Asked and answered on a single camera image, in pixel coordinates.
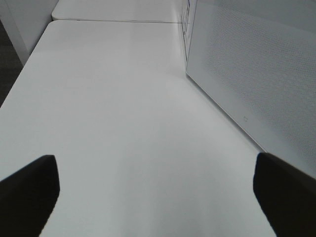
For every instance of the white microwave door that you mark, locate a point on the white microwave door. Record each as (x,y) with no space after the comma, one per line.
(258,58)

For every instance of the white microwave oven body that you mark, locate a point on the white microwave oven body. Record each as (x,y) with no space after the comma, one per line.
(188,9)

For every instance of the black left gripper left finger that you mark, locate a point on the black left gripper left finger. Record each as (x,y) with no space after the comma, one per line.
(28,197)

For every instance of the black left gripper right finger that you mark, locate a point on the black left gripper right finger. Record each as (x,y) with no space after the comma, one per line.
(286,195)

